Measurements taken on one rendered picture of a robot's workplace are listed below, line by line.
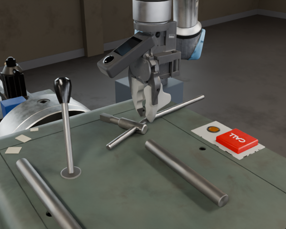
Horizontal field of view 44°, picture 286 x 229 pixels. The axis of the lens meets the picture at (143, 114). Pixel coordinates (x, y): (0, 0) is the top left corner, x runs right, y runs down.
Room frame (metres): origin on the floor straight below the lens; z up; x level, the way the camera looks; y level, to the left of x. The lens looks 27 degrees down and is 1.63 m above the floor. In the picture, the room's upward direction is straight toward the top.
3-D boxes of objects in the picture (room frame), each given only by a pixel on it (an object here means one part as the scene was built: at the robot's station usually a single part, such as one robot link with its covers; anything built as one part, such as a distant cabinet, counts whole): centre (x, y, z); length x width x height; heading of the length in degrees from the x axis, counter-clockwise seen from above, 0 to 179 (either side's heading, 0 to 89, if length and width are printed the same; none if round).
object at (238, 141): (0.61, -0.19, 1.26); 0.06 x 0.06 x 0.02; 35
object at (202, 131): (0.62, -0.17, 1.23); 0.13 x 0.08 x 0.06; 35
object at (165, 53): (0.71, -0.02, 1.42); 0.09 x 0.08 x 0.12; 125
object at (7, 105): (1.12, 0.45, 1.00); 0.08 x 0.06 x 0.23; 125
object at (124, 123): (0.67, 0.04, 1.27); 0.12 x 0.02 x 0.02; 58
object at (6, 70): (1.39, 0.54, 1.14); 0.08 x 0.08 x 0.03
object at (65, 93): (0.58, 0.14, 1.38); 0.04 x 0.03 x 0.05; 35
